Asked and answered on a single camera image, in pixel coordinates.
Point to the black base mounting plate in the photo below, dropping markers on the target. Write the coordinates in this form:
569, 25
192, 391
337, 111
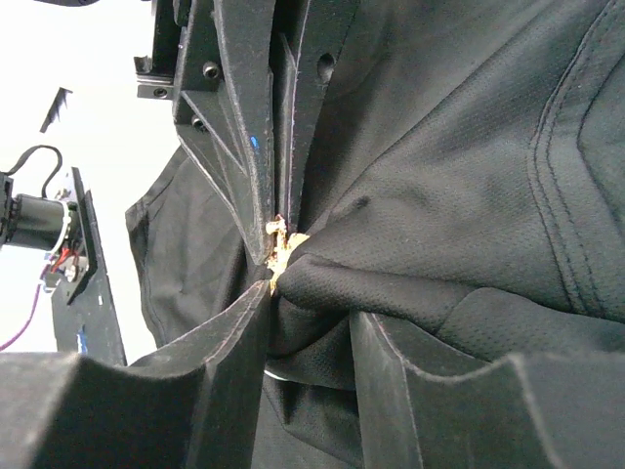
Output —
83, 310

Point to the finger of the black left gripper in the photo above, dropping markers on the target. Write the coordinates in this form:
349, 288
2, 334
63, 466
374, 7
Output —
307, 41

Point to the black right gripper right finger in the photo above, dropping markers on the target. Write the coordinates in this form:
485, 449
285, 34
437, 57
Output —
423, 404

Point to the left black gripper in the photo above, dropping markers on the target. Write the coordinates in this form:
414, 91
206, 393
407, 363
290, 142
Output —
223, 100

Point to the black t-shirt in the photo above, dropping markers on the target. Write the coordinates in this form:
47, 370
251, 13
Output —
466, 175

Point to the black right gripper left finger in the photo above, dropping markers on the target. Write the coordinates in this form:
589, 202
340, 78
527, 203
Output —
193, 403

